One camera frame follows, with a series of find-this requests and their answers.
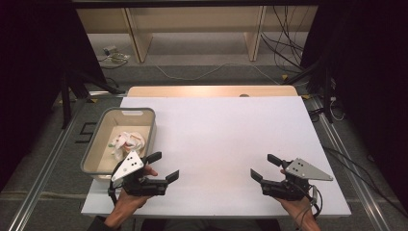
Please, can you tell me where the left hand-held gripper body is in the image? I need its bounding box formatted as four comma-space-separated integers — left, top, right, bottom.
109, 150, 169, 197

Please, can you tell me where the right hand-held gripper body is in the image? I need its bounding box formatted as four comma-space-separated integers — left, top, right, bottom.
260, 157, 334, 202

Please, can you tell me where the white patterned cloth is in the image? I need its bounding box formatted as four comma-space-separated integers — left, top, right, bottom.
108, 131, 147, 162

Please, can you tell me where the grey plastic bin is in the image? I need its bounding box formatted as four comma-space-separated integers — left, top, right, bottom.
80, 107, 158, 181

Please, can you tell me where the person's right hand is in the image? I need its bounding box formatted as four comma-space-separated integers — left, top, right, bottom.
275, 168, 317, 224

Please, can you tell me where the person's left hand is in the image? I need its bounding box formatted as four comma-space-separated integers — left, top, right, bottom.
105, 165, 159, 225

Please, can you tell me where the white board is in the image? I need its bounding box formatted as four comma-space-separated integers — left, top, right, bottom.
81, 95, 352, 219

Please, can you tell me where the black metal stand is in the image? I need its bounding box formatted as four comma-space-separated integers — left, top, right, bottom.
59, 68, 127, 130
283, 57, 337, 125

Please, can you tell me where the grey power adapter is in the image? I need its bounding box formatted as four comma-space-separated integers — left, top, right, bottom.
102, 45, 118, 57

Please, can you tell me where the black curtain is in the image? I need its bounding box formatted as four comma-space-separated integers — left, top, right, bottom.
300, 0, 408, 211
0, 0, 108, 193

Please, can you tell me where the light wooden shelf unit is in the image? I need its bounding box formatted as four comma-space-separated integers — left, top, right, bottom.
76, 5, 319, 64

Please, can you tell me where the right hand-held gripper cable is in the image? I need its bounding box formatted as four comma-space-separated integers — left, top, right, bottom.
294, 183, 324, 227

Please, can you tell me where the hand-held gripper cable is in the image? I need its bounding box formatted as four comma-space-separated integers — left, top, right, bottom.
294, 183, 324, 227
107, 179, 118, 205

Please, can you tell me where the left hand-held gripper cable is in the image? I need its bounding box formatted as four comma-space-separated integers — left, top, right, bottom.
107, 179, 118, 205

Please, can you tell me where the aluminium rail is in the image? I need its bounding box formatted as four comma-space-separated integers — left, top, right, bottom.
307, 95, 392, 231
8, 90, 129, 231

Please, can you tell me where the black floor cable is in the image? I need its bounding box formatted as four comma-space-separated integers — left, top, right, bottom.
322, 145, 408, 219

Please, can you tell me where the long white floor cable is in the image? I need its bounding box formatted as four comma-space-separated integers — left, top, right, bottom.
155, 62, 281, 86

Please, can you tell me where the coiled white cable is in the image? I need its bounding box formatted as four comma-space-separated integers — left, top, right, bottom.
97, 52, 131, 70

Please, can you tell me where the bundle of black cables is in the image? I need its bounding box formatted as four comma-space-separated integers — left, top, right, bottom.
260, 5, 306, 74

